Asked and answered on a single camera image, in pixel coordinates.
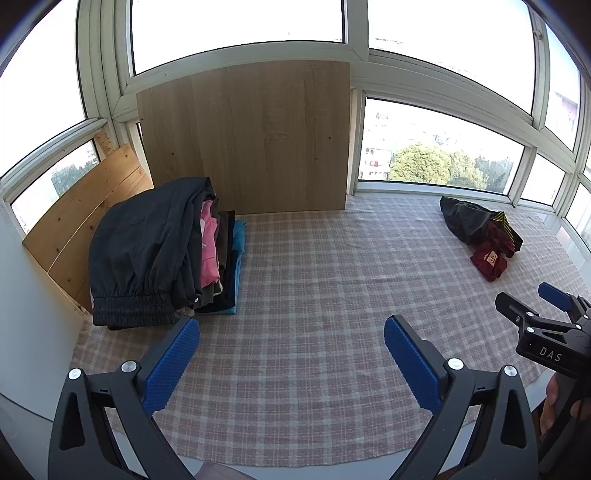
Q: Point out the pink checked tablecloth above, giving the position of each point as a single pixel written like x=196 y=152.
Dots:
x=300 y=300

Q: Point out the dark grey garment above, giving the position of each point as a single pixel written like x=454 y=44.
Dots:
x=464 y=219

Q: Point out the maroon garment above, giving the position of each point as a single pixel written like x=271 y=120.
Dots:
x=489 y=261

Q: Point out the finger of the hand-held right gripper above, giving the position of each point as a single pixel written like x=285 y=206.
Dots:
x=510 y=304
x=556 y=296

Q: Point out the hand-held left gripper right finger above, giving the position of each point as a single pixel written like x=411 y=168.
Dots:
x=411 y=364

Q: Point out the stack of folded clothes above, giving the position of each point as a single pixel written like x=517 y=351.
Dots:
x=138 y=244

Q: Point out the white window frame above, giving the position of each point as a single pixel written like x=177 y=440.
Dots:
x=358 y=37

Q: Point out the large light oak board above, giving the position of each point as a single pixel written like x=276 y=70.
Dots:
x=254 y=138

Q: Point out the narrow wooden ruler strip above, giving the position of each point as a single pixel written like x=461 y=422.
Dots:
x=105 y=145

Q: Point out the pine plank board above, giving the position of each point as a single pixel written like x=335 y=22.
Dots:
x=83 y=221

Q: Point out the person's right hand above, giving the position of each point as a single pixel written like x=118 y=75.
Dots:
x=549 y=406

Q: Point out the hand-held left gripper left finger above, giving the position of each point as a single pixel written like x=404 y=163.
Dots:
x=171 y=364

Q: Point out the green tree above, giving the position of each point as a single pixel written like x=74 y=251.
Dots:
x=429 y=164

